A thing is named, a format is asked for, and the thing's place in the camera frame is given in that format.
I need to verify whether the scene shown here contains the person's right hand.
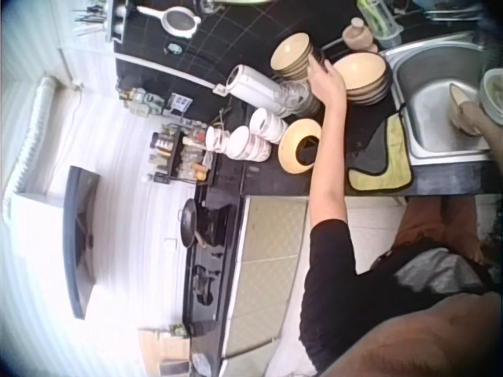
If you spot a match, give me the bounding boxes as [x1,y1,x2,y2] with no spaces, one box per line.
[449,82,483,137]

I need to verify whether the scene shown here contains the person's left hand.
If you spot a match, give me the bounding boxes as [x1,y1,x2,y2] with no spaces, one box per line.
[305,53,349,98]

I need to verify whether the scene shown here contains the small striped tan bowl stack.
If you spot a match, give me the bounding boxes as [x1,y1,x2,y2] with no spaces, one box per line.
[270,32,327,82]

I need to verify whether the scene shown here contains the steel sink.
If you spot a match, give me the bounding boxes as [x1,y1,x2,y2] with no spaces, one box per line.
[383,31,503,166]

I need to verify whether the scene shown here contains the pale dish stack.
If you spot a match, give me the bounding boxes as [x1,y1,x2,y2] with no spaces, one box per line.
[478,68,503,126]

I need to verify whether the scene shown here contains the stack of clear glasses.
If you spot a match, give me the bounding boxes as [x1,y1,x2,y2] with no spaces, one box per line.
[273,76,321,119]

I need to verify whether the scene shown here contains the tan ceramic bottle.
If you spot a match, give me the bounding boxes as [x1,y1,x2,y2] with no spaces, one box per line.
[340,17,379,54]

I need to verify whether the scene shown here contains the large striped tan bowl stack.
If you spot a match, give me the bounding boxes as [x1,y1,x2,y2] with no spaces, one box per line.
[332,50,393,107]

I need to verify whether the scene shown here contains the white cylinder appliance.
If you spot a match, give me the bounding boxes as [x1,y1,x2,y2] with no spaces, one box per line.
[226,64,285,114]

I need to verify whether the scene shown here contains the white bowl stack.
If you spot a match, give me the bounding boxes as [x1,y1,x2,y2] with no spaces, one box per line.
[204,125,233,156]
[249,106,290,145]
[229,125,273,162]

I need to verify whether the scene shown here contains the clear green bottle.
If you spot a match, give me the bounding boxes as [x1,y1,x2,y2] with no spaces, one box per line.
[359,0,402,46]

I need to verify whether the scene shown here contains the tan plate with black centre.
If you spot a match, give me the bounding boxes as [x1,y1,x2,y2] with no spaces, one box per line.
[277,118,324,174]

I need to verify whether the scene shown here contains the yellow cloth with dark trim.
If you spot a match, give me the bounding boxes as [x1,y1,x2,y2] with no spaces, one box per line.
[347,102,414,192]

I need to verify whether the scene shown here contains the person's legs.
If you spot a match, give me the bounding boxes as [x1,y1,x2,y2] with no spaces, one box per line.
[396,195,490,265]

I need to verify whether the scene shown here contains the small black white box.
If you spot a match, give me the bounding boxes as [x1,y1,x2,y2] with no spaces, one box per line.
[169,93,193,115]

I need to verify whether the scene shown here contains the black spice rack with jars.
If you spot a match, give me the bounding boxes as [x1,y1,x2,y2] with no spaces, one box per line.
[147,123,216,185]

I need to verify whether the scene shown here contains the black wok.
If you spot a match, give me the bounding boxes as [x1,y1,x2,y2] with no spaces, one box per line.
[177,198,209,249]

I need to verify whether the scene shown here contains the utensil holder with knives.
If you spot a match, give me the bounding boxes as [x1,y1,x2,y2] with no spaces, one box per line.
[74,0,134,44]

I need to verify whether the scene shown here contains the black gas stove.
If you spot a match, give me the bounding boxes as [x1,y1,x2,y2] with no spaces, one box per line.
[182,184,245,328]

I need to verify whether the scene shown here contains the dark range hood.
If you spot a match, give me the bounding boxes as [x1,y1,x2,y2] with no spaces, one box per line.
[62,165,102,321]

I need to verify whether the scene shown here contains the small bottles group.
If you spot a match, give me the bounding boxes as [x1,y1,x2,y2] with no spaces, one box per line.
[156,322,197,339]

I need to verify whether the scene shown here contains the wooden cutting board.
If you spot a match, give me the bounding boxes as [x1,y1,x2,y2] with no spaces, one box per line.
[137,328,193,377]

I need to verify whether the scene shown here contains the wire dish rack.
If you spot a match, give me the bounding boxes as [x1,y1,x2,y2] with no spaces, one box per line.
[422,0,488,25]

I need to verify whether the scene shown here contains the white round strainer with handle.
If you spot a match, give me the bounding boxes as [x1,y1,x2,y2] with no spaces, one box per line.
[135,5,202,39]

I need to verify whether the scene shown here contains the white ribbed duct hose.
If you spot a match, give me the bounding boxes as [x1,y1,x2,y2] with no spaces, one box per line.
[2,76,60,215]

